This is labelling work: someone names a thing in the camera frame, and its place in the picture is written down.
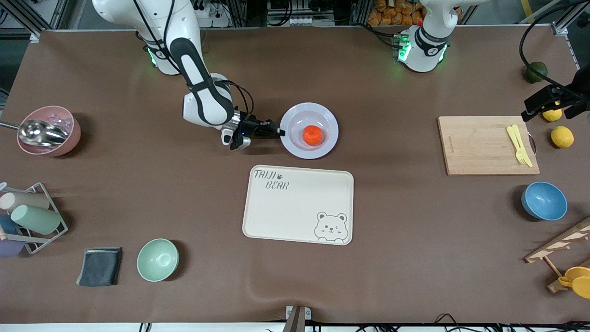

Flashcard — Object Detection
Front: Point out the lavender round plate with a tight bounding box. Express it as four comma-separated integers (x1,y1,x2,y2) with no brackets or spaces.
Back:
279,102,339,160

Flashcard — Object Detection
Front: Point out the orange mandarin fruit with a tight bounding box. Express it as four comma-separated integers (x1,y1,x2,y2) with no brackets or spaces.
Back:
302,125,323,147

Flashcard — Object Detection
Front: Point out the yellow plastic fork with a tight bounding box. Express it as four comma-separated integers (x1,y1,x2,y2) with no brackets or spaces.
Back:
506,125,527,165

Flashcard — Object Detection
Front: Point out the dark green round fruit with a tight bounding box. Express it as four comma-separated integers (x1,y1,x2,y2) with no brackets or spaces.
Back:
526,61,549,84

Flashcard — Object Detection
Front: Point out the yellow plastic knife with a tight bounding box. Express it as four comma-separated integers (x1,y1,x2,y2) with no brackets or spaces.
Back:
513,124,534,168

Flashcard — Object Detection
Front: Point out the wooden cutting board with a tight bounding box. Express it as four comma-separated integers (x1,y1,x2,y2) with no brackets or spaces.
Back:
437,116,541,177

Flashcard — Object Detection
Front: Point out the cream bear print tray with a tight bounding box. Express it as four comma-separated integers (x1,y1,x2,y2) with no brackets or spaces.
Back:
242,165,354,246

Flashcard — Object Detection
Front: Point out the blue bowl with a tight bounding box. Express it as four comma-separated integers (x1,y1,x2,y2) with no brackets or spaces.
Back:
521,181,568,221

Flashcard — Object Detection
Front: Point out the white power strip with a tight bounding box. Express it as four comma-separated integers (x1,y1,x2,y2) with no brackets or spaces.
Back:
194,0,231,27

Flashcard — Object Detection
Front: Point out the wooden peg drying rack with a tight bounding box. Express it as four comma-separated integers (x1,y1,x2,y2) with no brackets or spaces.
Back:
524,217,590,293

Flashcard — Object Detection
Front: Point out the mint green bowl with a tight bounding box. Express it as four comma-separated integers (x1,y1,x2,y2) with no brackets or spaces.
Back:
136,238,180,283

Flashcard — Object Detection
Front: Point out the bag of orange fruits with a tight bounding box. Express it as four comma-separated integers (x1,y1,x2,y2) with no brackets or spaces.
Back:
367,0,427,26

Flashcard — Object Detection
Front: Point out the yellow mug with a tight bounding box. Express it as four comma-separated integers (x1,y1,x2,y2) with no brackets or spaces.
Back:
558,266,590,299

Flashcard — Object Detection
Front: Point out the pink bowl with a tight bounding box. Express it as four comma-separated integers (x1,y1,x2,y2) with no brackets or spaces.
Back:
17,106,82,157

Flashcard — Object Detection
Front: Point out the dark grey folded cloth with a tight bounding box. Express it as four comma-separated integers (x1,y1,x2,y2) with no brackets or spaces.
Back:
76,247,123,287

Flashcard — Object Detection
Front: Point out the metal scoop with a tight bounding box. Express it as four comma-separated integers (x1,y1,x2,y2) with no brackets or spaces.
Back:
0,119,70,146

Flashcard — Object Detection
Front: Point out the pale green cup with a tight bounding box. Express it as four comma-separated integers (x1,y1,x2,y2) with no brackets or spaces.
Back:
11,204,62,235

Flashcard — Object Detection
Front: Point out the beige cup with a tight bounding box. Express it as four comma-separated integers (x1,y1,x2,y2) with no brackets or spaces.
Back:
0,191,50,213

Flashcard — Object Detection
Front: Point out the lilac cup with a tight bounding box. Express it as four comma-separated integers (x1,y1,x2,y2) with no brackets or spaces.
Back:
0,237,24,257

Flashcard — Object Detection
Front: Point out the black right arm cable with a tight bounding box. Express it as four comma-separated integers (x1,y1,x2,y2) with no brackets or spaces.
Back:
134,0,255,121

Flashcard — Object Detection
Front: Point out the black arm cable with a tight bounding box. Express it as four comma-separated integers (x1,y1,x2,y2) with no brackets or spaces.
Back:
134,0,255,121
519,2,590,100

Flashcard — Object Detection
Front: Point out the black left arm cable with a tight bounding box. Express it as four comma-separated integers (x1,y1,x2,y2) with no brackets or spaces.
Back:
519,2,590,100

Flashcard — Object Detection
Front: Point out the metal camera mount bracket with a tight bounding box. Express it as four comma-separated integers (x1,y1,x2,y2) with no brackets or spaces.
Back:
283,305,312,332

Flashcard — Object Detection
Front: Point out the grey wire cup rack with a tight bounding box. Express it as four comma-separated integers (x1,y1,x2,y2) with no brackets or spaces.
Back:
0,182,69,255

